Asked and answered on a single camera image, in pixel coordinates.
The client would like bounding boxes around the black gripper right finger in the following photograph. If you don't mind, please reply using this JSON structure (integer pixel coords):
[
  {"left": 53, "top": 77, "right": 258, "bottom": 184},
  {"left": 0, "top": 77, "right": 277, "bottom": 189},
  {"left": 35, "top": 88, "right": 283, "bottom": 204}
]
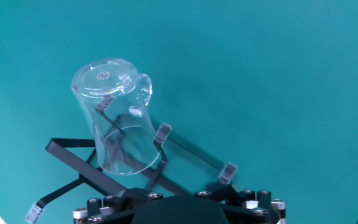
[{"left": 193, "top": 182, "right": 287, "bottom": 224}]

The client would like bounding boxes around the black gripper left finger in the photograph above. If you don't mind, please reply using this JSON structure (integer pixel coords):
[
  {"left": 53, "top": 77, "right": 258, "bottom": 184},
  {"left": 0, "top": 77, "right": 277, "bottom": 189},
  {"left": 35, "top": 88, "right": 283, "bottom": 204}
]
[{"left": 72, "top": 187, "right": 164, "bottom": 224}]

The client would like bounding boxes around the clear plastic cup with handle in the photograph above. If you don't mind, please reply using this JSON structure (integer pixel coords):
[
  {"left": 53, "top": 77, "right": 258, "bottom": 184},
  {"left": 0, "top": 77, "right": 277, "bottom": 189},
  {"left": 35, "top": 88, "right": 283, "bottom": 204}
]
[{"left": 71, "top": 57, "right": 163, "bottom": 177}]

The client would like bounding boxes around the green table mat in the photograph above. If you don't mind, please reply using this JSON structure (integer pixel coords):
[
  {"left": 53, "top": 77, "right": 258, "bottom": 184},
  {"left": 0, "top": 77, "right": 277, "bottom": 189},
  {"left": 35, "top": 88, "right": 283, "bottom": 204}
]
[{"left": 0, "top": 0, "right": 358, "bottom": 224}]

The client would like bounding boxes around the black wire cup rack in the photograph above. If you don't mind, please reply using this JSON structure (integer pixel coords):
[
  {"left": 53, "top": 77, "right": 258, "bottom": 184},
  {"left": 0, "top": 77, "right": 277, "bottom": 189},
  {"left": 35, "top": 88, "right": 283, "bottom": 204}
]
[{"left": 25, "top": 95, "right": 239, "bottom": 224}]

